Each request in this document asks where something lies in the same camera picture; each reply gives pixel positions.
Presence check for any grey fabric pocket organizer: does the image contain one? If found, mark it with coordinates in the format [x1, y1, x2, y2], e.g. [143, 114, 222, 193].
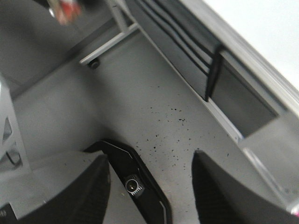
[126, 0, 221, 101]

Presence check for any grey metal frame stand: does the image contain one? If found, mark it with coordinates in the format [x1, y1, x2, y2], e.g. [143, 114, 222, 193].
[80, 0, 299, 214]

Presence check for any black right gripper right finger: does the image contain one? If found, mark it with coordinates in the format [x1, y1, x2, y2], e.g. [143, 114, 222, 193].
[192, 150, 299, 224]

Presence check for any black whiteboard marker pen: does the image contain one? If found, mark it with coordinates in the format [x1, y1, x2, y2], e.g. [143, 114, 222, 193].
[47, 0, 82, 25]

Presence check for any white whiteboard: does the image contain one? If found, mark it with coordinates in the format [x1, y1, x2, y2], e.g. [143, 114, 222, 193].
[183, 0, 299, 114]

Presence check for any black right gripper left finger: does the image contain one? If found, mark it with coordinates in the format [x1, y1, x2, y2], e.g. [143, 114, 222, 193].
[17, 155, 110, 224]

